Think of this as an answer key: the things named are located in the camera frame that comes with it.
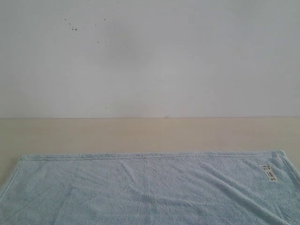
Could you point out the white towel care label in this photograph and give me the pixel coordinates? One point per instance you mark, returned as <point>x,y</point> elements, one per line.
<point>269,173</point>

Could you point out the light blue fleece towel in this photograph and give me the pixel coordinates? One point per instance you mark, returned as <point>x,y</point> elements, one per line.
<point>194,188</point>

